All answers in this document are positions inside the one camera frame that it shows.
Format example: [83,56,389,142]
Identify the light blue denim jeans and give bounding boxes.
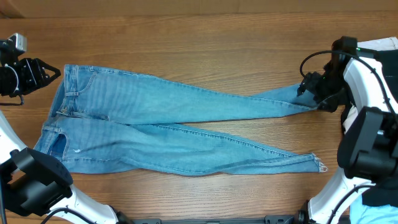
[35,65,326,176]

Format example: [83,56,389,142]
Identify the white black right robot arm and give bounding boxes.
[290,50,397,223]

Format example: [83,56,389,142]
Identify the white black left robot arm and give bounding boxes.
[1,57,131,223]

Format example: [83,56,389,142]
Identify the black garment in pile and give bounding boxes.
[338,50,397,207]

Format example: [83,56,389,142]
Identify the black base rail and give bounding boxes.
[127,215,309,224]

